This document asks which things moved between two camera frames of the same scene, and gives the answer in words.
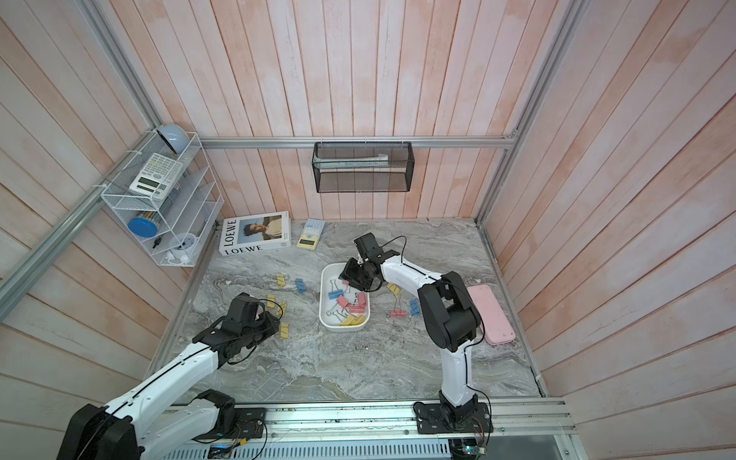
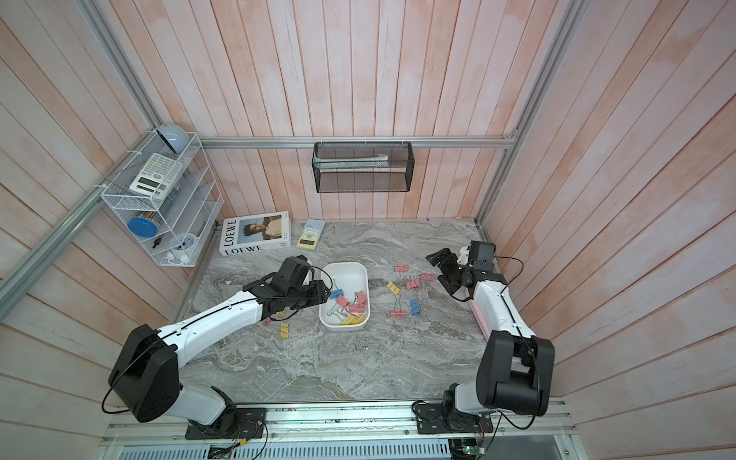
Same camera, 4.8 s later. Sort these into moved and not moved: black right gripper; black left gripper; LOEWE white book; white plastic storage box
Moved: black left gripper; black right gripper
Not moved: white plastic storage box; LOEWE white book
